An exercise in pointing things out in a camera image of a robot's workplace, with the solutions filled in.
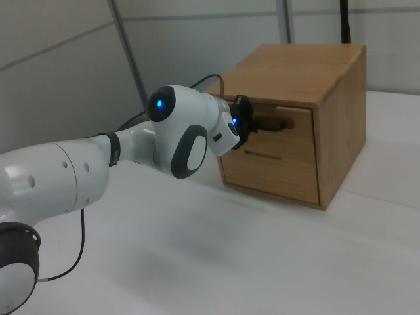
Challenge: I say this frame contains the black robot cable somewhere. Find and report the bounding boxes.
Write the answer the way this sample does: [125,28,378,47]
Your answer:
[35,74,227,283]

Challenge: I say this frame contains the grey partition post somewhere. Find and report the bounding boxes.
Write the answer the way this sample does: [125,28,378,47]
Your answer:
[280,0,295,45]

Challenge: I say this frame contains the wooden two-drawer cabinet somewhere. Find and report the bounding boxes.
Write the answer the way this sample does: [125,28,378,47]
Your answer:
[201,44,367,211]

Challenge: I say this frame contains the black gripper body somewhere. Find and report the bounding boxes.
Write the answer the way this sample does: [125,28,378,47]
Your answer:
[231,94,256,150]

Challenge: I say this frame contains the black vertical pole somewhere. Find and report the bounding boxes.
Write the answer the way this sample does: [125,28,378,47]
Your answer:
[339,0,354,45]

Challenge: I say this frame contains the wooden drawer with slot grip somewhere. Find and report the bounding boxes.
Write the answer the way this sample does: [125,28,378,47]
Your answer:
[217,143,321,206]

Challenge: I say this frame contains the wooden drawer with black handle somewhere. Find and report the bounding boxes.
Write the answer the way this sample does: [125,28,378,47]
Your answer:
[209,93,318,156]

